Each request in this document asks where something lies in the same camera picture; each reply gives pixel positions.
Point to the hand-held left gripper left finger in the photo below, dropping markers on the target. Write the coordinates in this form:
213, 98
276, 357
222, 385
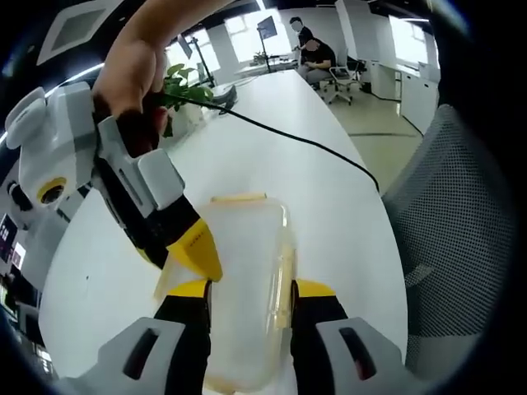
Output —
181, 329

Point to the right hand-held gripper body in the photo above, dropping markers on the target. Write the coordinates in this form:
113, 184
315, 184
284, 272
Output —
53, 140

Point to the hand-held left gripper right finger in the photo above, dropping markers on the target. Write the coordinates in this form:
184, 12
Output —
313, 329

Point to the clear lid with yellow buckles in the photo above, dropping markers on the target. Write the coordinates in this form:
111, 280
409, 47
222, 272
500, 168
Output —
239, 198

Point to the person's right hand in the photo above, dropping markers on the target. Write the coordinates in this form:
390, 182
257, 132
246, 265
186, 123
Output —
131, 78

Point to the white plant pot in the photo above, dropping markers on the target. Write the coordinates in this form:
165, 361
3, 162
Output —
189, 117

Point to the square ceiling air vent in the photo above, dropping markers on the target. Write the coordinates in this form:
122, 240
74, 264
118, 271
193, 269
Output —
78, 31

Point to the green potted plant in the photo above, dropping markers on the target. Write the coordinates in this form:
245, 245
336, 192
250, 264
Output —
185, 82

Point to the grey desktop stand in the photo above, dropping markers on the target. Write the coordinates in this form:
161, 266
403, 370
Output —
225, 96

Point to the monitor on tripod stand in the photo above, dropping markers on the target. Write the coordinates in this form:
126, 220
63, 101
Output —
197, 57

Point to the grey mesh office chair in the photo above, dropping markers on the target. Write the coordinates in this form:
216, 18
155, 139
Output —
453, 226

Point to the white office chair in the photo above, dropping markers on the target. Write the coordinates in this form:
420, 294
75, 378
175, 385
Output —
341, 84

